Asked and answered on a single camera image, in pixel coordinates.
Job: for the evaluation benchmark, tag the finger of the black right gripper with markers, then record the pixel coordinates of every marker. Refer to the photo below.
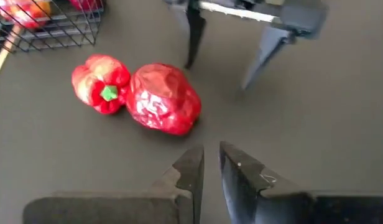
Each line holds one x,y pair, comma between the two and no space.
194,34
272,46

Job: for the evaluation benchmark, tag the black table mat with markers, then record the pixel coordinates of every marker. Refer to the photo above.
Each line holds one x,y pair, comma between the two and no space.
303,124

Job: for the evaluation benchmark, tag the yellow red apple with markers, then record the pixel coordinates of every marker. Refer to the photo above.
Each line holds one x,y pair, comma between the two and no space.
23,14

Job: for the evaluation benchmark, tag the red bell pepper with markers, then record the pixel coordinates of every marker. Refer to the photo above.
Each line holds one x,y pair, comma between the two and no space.
163,99
101,77

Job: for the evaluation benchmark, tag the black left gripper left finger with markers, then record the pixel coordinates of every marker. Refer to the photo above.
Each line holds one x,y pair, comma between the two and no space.
185,186

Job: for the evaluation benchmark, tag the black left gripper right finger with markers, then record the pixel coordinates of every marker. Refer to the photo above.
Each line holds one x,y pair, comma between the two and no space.
247,193

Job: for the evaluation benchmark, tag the crimson red apple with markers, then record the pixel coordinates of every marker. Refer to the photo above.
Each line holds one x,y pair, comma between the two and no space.
85,3

